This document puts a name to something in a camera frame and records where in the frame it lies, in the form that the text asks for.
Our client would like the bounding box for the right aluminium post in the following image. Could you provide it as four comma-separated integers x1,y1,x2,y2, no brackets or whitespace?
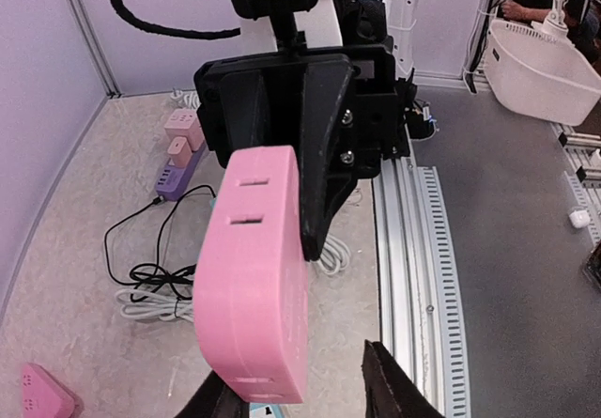
67,0,122,99

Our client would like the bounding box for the pink cube socket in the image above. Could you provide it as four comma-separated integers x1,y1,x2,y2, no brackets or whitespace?
163,108,205,152

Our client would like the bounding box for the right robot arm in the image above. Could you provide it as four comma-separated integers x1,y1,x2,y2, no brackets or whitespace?
193,0,416,261

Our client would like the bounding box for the aluminium front rail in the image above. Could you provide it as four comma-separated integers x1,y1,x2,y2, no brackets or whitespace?
372,158,471,417

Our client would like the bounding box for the white plastic basket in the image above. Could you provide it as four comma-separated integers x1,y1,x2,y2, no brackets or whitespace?
484,19,600,127

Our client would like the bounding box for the pink square adapter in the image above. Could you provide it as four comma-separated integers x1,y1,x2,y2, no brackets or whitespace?
193,146,308,404

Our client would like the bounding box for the purple strip white cord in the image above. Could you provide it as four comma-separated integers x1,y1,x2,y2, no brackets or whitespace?
168,87,203,109

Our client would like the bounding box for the pink triangular power strip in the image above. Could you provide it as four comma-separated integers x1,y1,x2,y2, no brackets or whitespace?
21,363,82,418

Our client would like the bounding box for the teal power strip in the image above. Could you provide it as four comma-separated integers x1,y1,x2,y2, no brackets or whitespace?
249,403,284,418

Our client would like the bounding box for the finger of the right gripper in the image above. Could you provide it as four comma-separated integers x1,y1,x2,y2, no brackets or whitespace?
298,55,356,261
220,70,271,154

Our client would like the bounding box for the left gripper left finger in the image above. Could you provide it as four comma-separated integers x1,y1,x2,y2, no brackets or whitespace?
176,371,249,418

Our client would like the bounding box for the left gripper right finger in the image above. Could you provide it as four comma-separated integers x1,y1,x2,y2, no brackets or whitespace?
362,340,443,418

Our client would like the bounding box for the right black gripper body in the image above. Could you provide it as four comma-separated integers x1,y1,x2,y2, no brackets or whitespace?
193,45,408,178

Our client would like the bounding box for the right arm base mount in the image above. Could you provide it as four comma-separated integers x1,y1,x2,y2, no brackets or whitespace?
396,79,438,141

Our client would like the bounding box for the purple power strip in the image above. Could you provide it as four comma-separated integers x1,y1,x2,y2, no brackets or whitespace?
155,146,207,202

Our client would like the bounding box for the beige pink charger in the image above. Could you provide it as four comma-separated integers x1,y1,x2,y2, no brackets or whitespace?
167,136,193,168

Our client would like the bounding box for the small white earbuds case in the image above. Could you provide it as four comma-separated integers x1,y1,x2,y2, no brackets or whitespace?
568,208,591,229

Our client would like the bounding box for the long black cable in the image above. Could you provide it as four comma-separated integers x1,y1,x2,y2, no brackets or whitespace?
102,185,220,287

